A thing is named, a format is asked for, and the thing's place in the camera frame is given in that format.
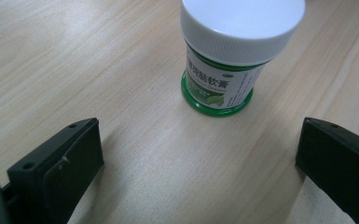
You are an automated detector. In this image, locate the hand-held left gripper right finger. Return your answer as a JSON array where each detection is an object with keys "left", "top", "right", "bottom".
[{"left": 295, "top": 117, "right": 359, "bottom": 224}]

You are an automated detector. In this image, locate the green jar with white lid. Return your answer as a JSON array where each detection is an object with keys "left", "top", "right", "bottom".
[{"left": 179, "top": 0, "right": 307, "bottom": 118}]

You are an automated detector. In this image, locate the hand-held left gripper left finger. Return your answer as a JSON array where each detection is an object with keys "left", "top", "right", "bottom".
[{"left": 1, "top": 118, "right": 105, "bottom": 224}]

